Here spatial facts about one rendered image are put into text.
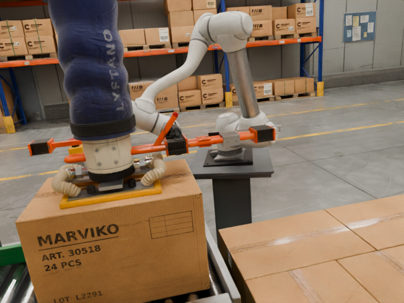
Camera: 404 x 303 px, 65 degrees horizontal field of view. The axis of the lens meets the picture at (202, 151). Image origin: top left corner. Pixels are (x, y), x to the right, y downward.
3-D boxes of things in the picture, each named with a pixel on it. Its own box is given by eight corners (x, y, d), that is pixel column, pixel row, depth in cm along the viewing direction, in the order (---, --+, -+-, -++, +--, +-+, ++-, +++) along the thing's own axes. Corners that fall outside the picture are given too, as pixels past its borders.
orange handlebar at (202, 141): (30, 171, 111) (28, 161, 110) (52, 148, 139) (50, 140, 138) (278, 137, 127) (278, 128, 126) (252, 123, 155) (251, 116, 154)
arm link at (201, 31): (183, 38, 162) (204, 34, 154) (194, 9, 166) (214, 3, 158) (198, 53, 172) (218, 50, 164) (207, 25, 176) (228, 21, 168)
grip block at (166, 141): (166, 157, 118) (165, 142, 116) (164, 150, 127) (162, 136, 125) (189, 154, 119) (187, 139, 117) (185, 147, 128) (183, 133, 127)
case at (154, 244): (42, 324, 111) (14, 222, 99) (66, 257, 148) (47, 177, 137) (210, 288, 121) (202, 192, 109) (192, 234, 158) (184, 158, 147)
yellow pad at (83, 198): (59, 210, 105) (56, 196, 104) (65, 198, 114) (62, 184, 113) (162, 193, 111) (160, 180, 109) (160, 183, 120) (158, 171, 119)
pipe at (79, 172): (58, 197, 106) (55, 181, 104) (72, 172, 129) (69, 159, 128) (160, 182, 112) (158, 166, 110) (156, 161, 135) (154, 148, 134)
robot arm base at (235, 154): (213, 151, 214) (212, 143, 213) (246, 149, 208) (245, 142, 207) (207, 162, 198) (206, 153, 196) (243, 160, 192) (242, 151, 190)
